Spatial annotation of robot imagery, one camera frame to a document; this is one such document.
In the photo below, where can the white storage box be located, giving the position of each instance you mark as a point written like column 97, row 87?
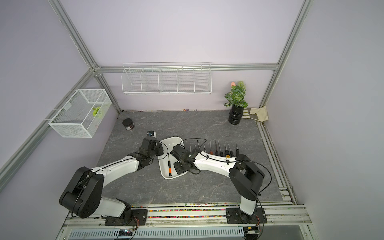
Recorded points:
column 168, row 145

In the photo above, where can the black yellow stubby screwdriver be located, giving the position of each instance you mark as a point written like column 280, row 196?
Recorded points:
column 221, row 152

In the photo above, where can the white wire wall shelf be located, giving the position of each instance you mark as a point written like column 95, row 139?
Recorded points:
column 167, row 78

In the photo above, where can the slim orange black precision screwdriver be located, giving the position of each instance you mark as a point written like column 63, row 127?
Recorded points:
column 169, row 166

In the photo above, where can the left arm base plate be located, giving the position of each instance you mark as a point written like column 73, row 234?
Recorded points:
column 137, row 217

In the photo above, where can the black jar with label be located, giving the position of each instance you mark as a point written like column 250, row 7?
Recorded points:
column 128, row 124

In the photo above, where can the white mesh wall basket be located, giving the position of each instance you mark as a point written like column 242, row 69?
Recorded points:
column 75, row 119

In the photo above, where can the green object in basket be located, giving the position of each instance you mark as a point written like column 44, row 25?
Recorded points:
column 97, row 112

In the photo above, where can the black yellow long screwdriver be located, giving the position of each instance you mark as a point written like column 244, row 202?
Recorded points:
column 231, row 152

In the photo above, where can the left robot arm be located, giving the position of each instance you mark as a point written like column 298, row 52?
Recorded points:
column 83, row 194

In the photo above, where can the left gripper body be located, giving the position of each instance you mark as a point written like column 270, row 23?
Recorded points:
column 157, row 151

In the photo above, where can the yellow handled screwdriver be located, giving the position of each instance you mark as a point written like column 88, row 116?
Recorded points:
column 237, row 150

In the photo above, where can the yellow collar screwdriver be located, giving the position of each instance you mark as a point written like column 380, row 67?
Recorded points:
column 216, row 148

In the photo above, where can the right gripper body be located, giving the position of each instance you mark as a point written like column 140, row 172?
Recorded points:
column 178, row 166

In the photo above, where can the potted green plant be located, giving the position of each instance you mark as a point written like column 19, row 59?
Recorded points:
column 236, row 100

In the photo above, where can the beige cloth bag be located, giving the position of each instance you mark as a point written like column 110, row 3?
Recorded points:
column 257, row 114

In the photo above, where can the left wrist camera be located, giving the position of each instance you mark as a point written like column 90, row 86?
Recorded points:
column 151, row 134

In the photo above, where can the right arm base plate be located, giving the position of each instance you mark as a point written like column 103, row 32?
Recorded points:
column 236, row 216

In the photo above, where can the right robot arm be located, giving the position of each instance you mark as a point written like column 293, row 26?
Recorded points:
column 245, row 175

